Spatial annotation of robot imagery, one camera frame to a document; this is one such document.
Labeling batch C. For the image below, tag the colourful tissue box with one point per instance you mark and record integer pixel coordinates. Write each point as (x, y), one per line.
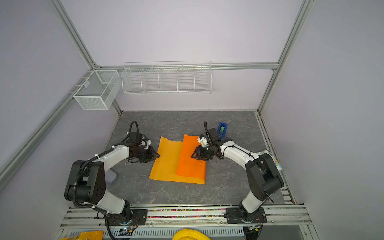
(274, 157)

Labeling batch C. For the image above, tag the blue tape dispenser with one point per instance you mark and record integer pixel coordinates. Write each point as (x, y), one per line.
(222, 129)

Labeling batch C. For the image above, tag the long white wire basket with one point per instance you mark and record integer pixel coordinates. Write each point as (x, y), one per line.
(167, 77)

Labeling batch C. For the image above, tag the yellow hard hat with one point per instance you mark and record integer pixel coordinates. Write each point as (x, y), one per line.
(189, 234)

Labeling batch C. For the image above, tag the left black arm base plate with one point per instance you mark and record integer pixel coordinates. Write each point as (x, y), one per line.
(138, 218)

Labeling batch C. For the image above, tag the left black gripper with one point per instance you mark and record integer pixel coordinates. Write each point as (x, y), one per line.
(151, 156)

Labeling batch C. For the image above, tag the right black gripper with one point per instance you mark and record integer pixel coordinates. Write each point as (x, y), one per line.
(200, 155)

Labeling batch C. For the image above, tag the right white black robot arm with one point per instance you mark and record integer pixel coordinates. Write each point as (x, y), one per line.
(263, 171)

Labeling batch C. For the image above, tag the yellow plastic bag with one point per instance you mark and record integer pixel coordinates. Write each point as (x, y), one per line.
(94, 235)

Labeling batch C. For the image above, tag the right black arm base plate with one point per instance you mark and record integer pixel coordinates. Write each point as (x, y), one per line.
(239, 215)

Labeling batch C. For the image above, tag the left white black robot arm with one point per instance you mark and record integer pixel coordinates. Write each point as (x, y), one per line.
(86, 185)

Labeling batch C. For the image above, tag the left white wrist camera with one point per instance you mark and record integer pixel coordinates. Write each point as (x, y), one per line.
(145, 142)

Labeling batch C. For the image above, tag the white mesh square basket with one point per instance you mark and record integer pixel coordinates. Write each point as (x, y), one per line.
(99, 90)

